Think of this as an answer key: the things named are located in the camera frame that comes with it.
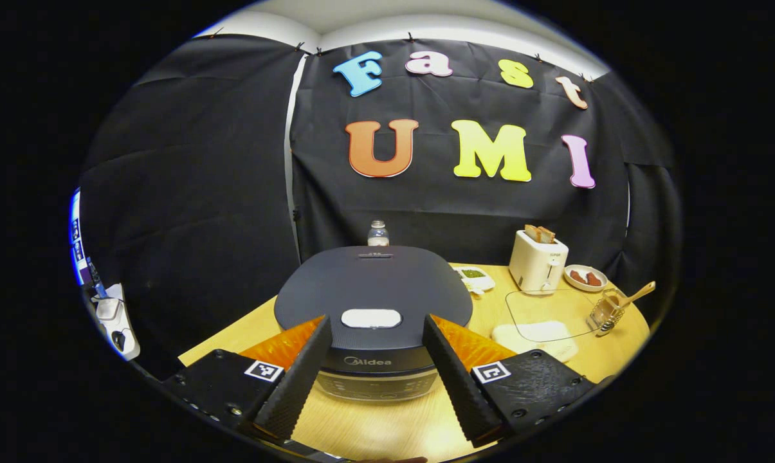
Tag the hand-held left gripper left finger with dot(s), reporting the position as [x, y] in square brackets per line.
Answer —
[297, 382]

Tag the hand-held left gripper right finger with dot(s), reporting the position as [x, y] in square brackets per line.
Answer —
[461, 382]

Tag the black rice cooker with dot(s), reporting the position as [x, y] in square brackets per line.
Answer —
[374, 283]

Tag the clear chopstick holder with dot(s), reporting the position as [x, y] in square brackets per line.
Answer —
[602, 315]

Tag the wooden spoon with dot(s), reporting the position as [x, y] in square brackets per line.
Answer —
[638, 292]

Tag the white divided bean dish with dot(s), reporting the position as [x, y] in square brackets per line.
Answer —
[477, 278]

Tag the white toaster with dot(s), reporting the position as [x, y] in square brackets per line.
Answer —
[535, 267]

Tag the white plate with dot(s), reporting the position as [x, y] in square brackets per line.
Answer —
[583, 287]

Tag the brown meat piece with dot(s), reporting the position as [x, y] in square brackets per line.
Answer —
[593, 280]
[577, 277]

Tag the toast slice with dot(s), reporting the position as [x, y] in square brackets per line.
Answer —
[548, 235]
[532, 233]

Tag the small clear bottle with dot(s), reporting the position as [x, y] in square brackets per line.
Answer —
[378, 235]

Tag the white power strip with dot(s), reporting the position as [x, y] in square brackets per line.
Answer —
[120, 328]

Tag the black backdrop cloth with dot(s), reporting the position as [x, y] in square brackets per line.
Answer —
[200, 193]

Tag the blue white sign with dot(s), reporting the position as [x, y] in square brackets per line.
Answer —
[78, 238]

